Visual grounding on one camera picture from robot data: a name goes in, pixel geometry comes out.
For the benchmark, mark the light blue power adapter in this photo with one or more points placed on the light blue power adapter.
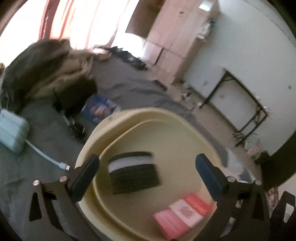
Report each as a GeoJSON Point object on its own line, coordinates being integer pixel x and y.
{"type": "Point", "coordinates": [14, 131]}

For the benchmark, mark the black bag on floor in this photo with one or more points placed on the black bag on floor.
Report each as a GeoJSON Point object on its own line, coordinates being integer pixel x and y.
{"type": "Point", "coordinates": [127, 57]}

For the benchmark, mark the blue printed package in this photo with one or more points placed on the blue printed package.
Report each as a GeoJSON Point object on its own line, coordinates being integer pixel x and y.
{"type": "Point", "coordinates": [97, 108]}

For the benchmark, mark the light wooden wardrobe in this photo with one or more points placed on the light wooden wardrobe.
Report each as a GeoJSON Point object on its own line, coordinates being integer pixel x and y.
{"type": "Point", "coordinates": [170, 34]}

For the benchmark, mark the cream plastic basin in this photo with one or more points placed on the cream plastic basin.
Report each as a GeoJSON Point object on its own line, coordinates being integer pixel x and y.
{"type": "Point", "coordinates": [175, 145]}

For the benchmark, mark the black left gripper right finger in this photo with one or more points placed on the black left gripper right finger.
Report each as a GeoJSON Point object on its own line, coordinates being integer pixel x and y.
{"type": "Point", "coordinates": [242, 212]}

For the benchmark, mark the black and white box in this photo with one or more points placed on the black and white box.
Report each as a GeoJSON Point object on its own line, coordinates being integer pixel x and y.
{"type": "Point", "coordinates": [132, 171]}

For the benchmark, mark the black folding table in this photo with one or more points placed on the black folding table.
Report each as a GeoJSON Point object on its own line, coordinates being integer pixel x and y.
{"type": "Point", "coordinates": [233, 99]}

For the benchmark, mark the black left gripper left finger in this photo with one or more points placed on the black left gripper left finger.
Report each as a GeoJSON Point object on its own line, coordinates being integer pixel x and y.
{"type": "Point", "coordinates": [52, 213]}

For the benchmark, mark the red and white cigarette pack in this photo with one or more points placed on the red and white cigarette pack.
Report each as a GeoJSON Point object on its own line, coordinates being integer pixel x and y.
{"type": "Point", "coordinates": [181, 216]}

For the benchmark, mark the brown crumpled blanket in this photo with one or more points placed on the brown crumpled blanket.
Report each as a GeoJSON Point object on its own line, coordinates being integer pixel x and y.
{"type": "Point", "coordinates": [43, 68]}

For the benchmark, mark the red striped curtain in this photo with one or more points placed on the red striped curtain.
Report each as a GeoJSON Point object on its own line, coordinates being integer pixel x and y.
{"type": "Point", "coordinates": [56, 20]}

